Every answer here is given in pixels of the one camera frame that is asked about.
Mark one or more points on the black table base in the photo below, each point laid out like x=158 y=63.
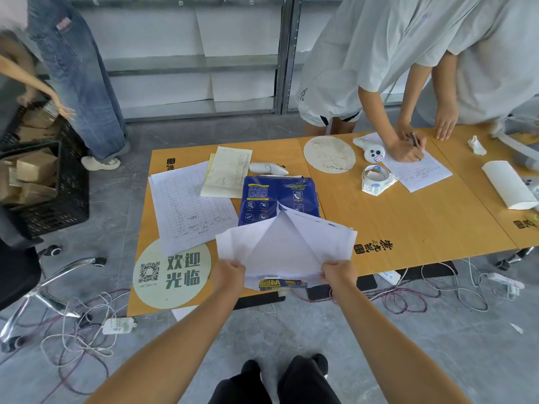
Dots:
x=425 y=271

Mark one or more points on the person's left forearm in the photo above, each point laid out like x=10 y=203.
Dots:
x=177 y=353

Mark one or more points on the rolled white paper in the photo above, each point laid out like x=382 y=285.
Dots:
x=507 y=185

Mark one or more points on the white power strip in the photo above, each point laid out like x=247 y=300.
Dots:
x=388 y=278
x=118 y=326
x=505 y=284

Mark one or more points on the black plastic crate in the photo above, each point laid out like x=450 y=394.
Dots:
x=69 y=197

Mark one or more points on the person's left thumb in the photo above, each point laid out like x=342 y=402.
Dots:
x=238 y=269

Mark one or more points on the white paper scrap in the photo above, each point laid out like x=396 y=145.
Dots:
x=516 y=328

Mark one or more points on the grey metal shelving rack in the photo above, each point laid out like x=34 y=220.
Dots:
x=286 y=54

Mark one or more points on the crumpled white tissue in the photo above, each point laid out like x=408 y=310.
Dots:
x=476 y=145

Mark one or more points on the white printed form sheet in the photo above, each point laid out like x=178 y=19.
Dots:
x=189 y=206

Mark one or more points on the pale yellow paper sheet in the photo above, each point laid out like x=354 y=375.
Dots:
x=227 y=172

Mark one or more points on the person's right thumb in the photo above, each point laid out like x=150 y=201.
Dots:
x=329 y=270

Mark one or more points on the person's right hand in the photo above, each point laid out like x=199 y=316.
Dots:
x=342 y=277

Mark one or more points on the person's right forearm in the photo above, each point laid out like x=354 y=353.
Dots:
x=387 y=349

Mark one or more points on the white grey headset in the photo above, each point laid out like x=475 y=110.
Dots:
x=518 y=138

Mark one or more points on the black pen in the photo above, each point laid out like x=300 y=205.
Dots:
x=416 y=143

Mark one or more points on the person's left hand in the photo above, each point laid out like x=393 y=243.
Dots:
x=226 y=278

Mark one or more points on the round sticker with green print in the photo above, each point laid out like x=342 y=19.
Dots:
x=172 y=277

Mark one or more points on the blue yellow paper ream package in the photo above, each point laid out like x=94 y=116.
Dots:
x=280 y=284

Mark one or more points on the person's black trousers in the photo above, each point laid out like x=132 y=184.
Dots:
x=290 y=382

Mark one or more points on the round beige cardboard disc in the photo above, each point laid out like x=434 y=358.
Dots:
x=329 y=154

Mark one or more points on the black office chair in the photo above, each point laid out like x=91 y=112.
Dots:
x=25 y=273

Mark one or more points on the pile of cardboard boxes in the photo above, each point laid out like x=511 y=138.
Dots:
x=36 y=172

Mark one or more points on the white handheld controller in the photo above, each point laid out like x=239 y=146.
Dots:
x=265 y=168

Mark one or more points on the white paper sheet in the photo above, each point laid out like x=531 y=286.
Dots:
x=290 y=243

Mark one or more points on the white controller with round head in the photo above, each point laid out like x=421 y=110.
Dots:
x=372 y=152

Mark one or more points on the clear tape roll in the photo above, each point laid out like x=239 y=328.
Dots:
x=377 y=178

